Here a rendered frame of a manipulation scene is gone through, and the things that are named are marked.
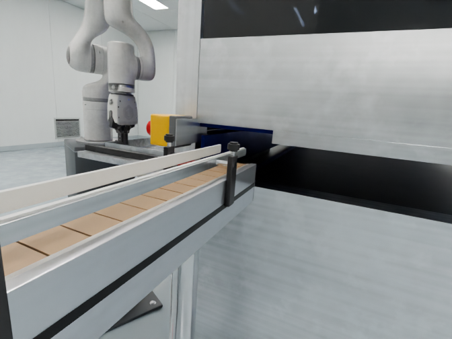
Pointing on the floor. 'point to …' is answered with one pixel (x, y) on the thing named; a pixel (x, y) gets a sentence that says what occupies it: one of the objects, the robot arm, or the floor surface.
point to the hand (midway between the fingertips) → (122, 138)
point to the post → (188, 68)
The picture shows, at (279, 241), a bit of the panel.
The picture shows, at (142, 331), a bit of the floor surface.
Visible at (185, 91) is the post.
